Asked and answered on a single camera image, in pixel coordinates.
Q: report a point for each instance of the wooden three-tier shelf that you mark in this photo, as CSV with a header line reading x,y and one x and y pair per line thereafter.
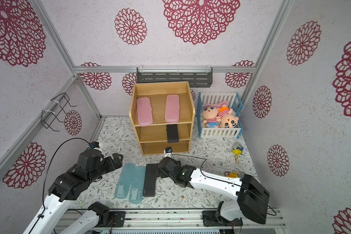
x,y
153,139

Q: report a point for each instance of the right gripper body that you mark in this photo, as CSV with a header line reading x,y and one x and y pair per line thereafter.
x,y
161,168

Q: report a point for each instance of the blue white toy crib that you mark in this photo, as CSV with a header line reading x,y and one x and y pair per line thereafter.
x,y
231,100

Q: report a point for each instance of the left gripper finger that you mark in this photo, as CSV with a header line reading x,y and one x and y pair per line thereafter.
x,y
106,169
113,162

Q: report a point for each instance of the pink striped plush doll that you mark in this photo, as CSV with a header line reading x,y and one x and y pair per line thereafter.
x,y
210,116

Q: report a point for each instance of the pink pencil case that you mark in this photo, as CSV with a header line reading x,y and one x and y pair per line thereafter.
x,y
144,112
172,108

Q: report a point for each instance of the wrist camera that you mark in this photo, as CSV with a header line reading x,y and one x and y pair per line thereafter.
x,y
168,152
95,145

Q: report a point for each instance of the yellow grey keychain toy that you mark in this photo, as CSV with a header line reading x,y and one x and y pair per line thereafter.
x,y
237,151

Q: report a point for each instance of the grey wall-mounted rack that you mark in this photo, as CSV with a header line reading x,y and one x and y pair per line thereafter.
x,y
203,79

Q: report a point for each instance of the yellow duck grey disc toy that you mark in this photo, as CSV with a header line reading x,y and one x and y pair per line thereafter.
x,y
232,174

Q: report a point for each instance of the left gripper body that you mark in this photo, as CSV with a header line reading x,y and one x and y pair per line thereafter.
x,y
102,162

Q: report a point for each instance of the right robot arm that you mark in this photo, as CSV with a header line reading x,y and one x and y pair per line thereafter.
x,y
247,196

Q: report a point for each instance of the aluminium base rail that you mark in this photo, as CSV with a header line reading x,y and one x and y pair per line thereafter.
x,y
177,219

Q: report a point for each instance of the black wire wall rack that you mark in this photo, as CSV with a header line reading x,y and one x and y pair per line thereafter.
x,y
48,117

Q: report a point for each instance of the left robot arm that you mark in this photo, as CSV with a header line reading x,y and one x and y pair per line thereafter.
x,y
65,190

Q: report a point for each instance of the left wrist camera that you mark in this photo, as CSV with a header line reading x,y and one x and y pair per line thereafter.
x,y
95,145

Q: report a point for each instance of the orange hat plush doll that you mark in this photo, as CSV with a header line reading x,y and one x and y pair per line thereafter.
x,y
227,117

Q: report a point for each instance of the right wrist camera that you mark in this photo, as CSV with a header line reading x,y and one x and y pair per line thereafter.
x,y
168,152

